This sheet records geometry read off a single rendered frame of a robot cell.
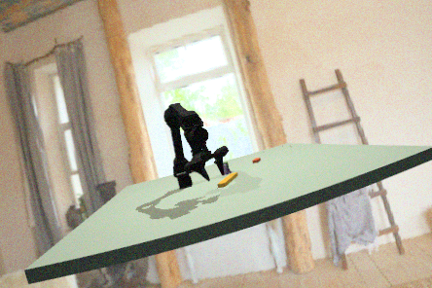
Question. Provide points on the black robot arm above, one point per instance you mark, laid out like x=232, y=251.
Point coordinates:
x=176, y=116

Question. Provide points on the yellow bar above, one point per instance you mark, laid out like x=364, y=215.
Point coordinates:
x=227, y=180

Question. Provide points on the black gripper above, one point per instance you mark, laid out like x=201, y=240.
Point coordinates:
x=217, y=155

